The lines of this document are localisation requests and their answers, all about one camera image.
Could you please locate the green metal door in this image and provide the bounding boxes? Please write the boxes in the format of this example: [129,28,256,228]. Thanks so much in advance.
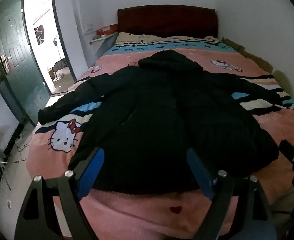
[0,0,50,126]

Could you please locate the white wall shelf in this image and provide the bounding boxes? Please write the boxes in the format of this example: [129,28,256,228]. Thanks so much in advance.
[89,31,118,44]

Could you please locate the orange box on shelf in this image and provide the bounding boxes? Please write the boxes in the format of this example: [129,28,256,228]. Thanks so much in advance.
[96,23,118,36]

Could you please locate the olive mattress edge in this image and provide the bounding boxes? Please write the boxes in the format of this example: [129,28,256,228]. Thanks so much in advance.
[222,37,293,97]

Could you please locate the dark red headboard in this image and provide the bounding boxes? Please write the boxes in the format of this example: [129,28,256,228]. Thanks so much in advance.
[117,4,219,38]

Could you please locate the pink Hello Kitty blanket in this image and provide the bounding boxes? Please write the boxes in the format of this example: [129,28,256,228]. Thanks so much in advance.
[27,33,294,239]

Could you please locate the black large jacket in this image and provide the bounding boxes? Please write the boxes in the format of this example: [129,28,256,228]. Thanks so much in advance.
[38,50,281,194]

